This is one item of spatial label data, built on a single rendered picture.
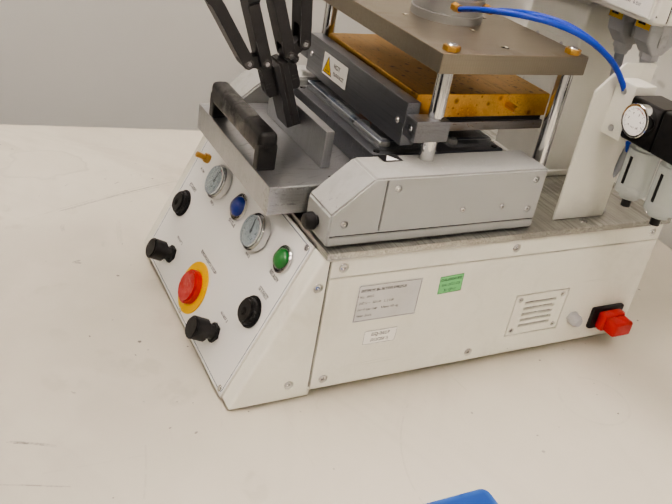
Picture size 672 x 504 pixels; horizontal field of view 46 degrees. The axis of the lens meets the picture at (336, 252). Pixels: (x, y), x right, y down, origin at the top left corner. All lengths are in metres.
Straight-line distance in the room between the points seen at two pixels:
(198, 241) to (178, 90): 1.42
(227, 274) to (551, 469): 0.39
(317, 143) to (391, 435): 0.31
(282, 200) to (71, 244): 0.39
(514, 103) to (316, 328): 0.32
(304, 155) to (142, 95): 1.52
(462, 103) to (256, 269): 0.27
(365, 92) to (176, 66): 1.50
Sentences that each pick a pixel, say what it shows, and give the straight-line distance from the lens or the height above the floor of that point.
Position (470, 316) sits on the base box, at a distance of 0.89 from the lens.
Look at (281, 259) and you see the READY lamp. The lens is 0.77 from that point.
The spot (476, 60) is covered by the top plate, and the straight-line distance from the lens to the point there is 0.77.
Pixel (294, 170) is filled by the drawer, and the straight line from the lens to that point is 0.79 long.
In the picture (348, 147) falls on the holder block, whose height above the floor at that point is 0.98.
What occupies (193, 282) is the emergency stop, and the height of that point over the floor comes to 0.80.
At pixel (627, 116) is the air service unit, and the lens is 0.84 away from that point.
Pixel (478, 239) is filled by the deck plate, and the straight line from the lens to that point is 0.82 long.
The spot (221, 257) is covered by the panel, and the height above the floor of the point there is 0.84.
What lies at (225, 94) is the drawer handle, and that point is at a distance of 0.86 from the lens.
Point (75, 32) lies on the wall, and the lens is 2.26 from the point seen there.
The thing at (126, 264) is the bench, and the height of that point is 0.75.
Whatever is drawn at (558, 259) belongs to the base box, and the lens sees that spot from 0.93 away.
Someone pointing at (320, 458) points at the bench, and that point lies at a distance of 0.78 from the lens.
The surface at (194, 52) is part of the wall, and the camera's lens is 2.30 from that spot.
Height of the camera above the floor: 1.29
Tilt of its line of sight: 29 degrees down
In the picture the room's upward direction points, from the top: 10 degrees clockwise
